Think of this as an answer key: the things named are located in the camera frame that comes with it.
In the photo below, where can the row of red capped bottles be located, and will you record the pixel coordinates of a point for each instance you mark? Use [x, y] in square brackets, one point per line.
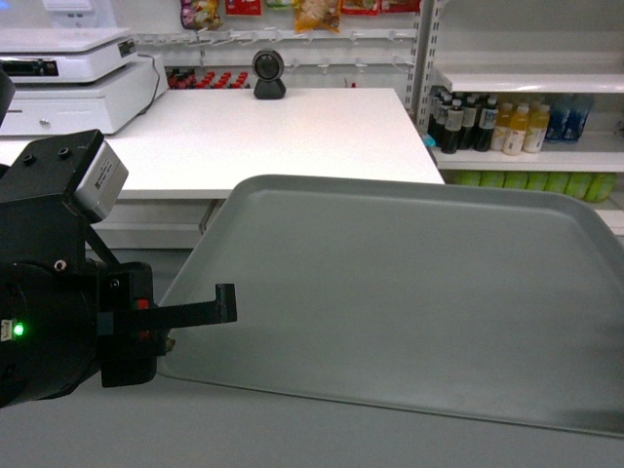
[192, 79]

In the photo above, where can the blue water bottle pack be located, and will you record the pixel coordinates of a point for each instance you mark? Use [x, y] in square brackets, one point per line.
[568, 117]

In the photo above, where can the dark tea bottle left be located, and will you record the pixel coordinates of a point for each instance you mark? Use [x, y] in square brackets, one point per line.
[452, 128]

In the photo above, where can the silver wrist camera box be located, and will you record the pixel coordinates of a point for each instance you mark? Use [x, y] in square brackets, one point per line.
[101, 185]

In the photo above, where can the yellow snack bag hanging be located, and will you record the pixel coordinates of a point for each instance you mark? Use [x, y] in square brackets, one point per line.
[316, 14]

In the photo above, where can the row of green bottles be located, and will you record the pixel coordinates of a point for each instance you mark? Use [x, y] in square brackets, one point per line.
[587, 187]

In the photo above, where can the white cash register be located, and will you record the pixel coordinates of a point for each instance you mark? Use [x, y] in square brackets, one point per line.
[82, 71]

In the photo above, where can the yellow juice bottle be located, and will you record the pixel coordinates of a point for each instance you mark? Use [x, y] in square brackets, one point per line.
[516, 132]

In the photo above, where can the black round webcam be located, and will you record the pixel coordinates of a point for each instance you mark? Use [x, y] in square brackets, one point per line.
[268, 67]

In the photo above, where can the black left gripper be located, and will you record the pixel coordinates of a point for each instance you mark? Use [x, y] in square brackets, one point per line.
[139, 330]

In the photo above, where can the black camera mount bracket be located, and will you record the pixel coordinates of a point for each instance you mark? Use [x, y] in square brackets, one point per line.
[41, 222]

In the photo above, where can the purple snack bag hanging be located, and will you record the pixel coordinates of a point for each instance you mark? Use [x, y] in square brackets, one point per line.
[200, 14]

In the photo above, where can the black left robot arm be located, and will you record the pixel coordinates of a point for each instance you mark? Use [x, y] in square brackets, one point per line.
[58, 330]

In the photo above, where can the grey rectangular serving tray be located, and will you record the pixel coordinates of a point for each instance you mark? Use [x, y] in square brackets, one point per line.
[492, 304]

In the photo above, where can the red snack bag hanging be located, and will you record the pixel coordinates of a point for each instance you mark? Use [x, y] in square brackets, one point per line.
[377, 7]

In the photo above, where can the white checkout counter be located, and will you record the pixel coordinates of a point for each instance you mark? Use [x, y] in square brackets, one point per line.
[201, 144]

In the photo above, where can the white slotted shelf upright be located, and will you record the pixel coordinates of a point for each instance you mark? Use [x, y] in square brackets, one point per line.
[421, 76]

